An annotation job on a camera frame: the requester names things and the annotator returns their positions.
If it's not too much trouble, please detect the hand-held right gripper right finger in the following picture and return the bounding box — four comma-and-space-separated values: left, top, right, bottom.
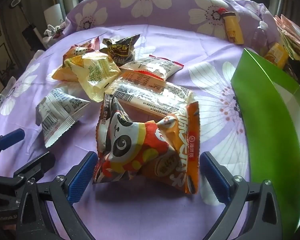
200, 151, 287, 240

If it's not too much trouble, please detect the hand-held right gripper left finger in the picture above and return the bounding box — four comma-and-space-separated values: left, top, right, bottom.
16, 151, 99, 240

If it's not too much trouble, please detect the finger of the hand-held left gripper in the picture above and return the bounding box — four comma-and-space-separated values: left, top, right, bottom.
0, 128, 25, 160
14, 152, 56, 180

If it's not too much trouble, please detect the silver white snack packet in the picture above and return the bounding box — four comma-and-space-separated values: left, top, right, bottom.
35, 86, 91, 148

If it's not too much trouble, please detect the orange panda snack packet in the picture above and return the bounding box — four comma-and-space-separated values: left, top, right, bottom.
92, 96, 200, 195

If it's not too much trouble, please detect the green cardboard box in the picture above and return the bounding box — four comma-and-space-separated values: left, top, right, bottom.
231, 48, 300, 238

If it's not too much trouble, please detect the orange yellow snack packet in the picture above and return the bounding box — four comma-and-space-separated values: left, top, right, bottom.
52, 45, 95, 82

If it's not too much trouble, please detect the pale yellow snack packet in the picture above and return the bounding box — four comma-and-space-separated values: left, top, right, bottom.
65, 52, 122, 103

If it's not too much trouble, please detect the long clear wafer packet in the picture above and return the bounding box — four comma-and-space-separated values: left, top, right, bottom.
104, 71, 193, 117

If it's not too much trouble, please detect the red brown snack packet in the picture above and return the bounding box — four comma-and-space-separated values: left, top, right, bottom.
86, 37, 101, 53

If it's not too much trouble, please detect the white red-edged snack packet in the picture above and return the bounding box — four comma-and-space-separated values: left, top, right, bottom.
119, 54, 185, 81

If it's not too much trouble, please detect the dark brown snack packet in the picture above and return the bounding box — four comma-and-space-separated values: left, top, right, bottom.
102, 34, 141, 67

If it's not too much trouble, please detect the white patterned cloth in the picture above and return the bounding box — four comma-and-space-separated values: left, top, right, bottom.
44, 21, 65, 39

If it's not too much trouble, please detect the purple floral bed sheet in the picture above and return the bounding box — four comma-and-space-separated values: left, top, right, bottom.
0, 24, 265, 240

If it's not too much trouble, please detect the orange juice carton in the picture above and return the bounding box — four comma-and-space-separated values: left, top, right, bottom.
264, 42, 289, 68

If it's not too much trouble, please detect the clear plastic bottle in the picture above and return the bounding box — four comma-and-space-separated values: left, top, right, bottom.
251, 21, 269, 53

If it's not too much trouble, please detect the yellow bottle with red cap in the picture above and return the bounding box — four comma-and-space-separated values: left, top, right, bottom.
216, 8, 244, 45

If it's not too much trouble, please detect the stack of folded cloths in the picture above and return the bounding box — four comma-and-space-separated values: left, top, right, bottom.
274, 14, 300, 63

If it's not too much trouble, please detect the purple floral pillow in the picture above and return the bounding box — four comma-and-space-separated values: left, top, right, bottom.
65, 0, 278, 45

